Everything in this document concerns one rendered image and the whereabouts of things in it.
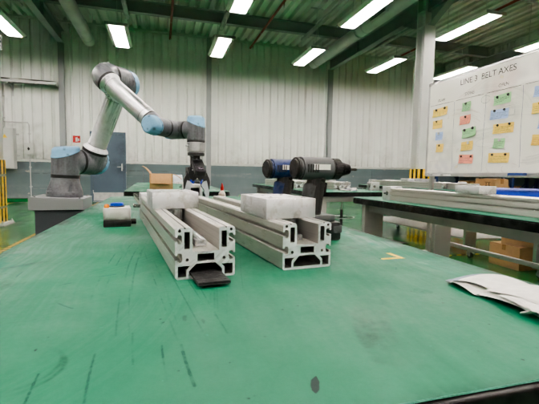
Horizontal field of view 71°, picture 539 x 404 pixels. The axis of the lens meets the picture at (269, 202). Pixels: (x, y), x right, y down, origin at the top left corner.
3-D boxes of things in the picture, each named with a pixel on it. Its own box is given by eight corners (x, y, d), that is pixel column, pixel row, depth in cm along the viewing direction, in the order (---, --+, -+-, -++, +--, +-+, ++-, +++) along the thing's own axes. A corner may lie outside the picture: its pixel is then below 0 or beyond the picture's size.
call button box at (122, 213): (103, 224, 122) (103, 204, 122) (135, 223, 126) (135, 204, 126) (103, 227, 115) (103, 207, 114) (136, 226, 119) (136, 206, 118)
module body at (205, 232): (140, 220, 134) (140, 195, 134) (169, 219, 138) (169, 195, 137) (175, 280, 61) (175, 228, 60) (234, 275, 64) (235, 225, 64)
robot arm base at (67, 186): (39, 196, 164) (40, 173, 163) (54, 194, 179) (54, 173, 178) (76, 198, 166) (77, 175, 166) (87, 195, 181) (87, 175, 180)
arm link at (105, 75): (86, 50, 157) (161, 117, 143) (107, 58, 167) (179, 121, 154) (74, 74, 160) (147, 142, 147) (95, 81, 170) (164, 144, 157)
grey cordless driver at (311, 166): (285, 238, 101) (286, 156, 100) (346, 234, 110) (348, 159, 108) (298, 243, 94) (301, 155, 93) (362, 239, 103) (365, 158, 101)
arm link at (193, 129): (192, 118, 164) (208, 117, 161) (192, 143, 165) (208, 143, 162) (181, 115, 157) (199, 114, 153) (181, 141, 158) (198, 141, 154)
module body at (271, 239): (194, 218, 142) (194, 195, 141) (220, 217, 145) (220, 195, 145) (282, 270, 68) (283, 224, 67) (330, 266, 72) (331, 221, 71)
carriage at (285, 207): (240, 222, 88) (241, 193, 88) (282, 220, 93) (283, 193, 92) (265, 232, 74) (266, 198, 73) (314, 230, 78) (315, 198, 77)
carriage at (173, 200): (147, 213, 104) (146, 188, 104) (187, 212, 108) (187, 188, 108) (152, 220, 89) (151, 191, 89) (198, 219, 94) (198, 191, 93)
